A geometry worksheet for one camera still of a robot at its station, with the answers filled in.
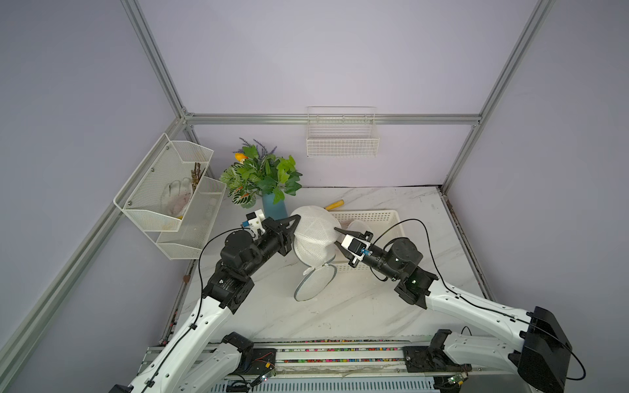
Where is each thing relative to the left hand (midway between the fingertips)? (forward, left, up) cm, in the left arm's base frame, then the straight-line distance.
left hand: (300, 218), depth 65 cm
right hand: (-1, -10, -5) cm, 11 cm away
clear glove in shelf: (+14, +42, -6) cm, 45 cm away
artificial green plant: (+23, +16, -3) cm, 29 cm away
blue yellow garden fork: (+36, -12, -35) cm, 52 cm away
